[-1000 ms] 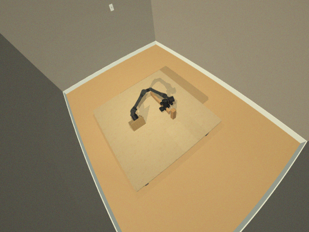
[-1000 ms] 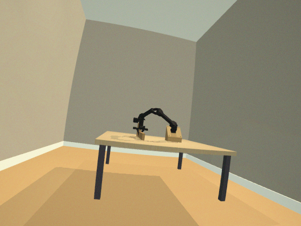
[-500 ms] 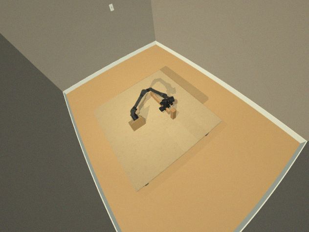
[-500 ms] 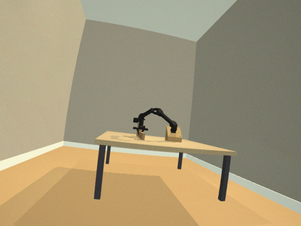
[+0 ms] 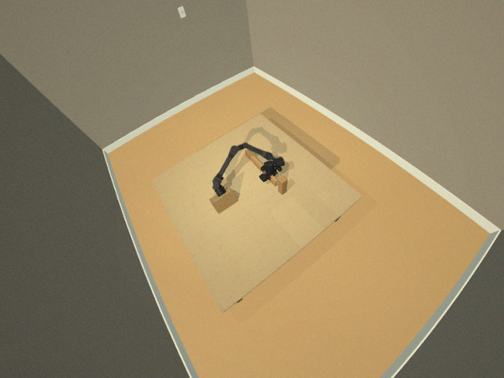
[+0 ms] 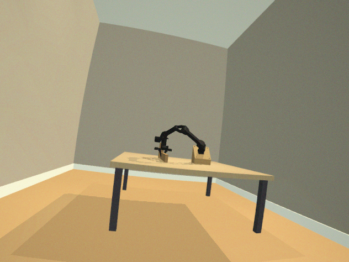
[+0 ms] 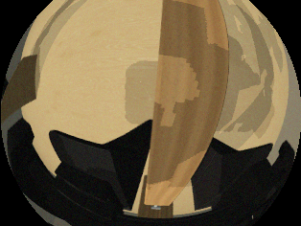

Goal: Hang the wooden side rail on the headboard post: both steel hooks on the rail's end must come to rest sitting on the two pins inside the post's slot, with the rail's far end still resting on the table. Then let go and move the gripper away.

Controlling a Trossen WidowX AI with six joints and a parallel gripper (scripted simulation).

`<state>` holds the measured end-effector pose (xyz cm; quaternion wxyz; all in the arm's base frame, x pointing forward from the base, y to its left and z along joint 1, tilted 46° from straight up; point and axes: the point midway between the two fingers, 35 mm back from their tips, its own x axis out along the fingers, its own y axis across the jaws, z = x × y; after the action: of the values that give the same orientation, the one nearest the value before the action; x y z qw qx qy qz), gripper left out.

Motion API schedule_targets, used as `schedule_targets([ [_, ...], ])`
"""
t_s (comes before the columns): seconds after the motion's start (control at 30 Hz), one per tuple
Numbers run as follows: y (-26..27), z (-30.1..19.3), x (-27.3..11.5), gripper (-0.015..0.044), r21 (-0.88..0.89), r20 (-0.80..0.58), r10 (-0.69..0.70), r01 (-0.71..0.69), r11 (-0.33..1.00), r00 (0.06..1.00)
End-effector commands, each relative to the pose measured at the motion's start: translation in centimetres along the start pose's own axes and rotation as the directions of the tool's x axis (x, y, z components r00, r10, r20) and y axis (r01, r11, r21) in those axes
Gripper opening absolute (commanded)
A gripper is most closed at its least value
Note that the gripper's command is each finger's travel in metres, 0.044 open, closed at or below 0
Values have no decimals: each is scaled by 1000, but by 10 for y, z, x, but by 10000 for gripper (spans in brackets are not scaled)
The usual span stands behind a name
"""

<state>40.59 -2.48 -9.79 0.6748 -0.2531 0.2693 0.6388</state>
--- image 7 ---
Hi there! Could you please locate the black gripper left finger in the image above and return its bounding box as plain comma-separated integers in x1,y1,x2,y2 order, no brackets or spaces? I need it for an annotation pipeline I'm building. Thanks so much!
49,120,151,211

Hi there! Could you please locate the wooden post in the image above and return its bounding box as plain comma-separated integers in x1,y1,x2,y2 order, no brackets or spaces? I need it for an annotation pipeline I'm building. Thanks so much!
136,175,174,218

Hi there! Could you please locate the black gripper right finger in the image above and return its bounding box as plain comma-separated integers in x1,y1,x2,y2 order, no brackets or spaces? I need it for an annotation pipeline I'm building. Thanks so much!
192,137,273,210

